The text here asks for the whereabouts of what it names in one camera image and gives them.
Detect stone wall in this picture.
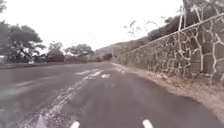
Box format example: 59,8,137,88
114,12,224,84

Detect trees above wall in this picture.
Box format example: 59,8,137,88
124,0,224,43

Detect white painted road line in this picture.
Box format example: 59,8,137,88
18,68,126,128

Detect robot's own part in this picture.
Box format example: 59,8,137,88
142,119,155,128
69,120,81,128

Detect dirt verge strip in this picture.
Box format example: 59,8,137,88
111,62,224,124

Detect hill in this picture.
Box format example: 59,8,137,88
94,35,151,61

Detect grey asphalt road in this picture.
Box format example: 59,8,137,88
0,61,224,128

